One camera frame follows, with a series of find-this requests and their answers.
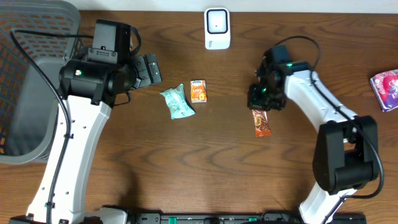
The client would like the orange red snack bar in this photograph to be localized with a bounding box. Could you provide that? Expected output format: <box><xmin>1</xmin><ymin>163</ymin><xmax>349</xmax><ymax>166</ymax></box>
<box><xmin>252</xmin><ymin>110</ymin><xmax>271</xmax><ymax>138</ymax></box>

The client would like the mint green wipes packet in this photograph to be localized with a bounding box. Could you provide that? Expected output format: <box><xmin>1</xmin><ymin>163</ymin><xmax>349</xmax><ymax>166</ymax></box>
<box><xmin>160</xmin><ymin>83</ymin><xmax>195</xmax><ymax>119</ymax></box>

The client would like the orange tissue packet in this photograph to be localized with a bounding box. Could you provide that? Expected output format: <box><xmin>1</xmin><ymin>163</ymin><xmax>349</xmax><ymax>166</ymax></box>
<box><xmin>190</xmin><ymin>80</ymin><xmax>208</xmax><ymax>103</ymax></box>

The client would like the purple pink floral packet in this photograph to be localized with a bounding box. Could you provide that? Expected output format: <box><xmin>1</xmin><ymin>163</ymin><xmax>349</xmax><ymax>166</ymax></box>
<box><xmin>369</xmin><ymin>69</ymin><xmax>397</xmax><ymax>112</ymax></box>

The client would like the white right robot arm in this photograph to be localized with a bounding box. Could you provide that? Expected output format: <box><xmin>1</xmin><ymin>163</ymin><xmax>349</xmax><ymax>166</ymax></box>
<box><xmin>248</xmin><ymin>45</ymin><xmax>384</xmax><ymax>223</ymax></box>

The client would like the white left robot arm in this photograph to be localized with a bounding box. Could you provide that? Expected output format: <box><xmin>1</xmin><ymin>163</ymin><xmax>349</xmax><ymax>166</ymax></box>
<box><xmin>10</xmin><ymin>19</ymin><xmax>162</xmax><ymax>224</ymax></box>

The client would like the dark grey plastic basket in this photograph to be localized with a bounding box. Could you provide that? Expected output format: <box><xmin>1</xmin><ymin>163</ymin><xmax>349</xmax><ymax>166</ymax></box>
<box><xmin>1</xmin><ymin>1</ymin><xmax>83</xmax><ymax>164</ymax></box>

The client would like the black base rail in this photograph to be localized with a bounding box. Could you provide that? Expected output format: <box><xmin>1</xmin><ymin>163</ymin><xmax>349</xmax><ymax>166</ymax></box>
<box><xmin>133</xmin><ymin>212</ymin><xmax>368</xmax><ymax>224</ymax></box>

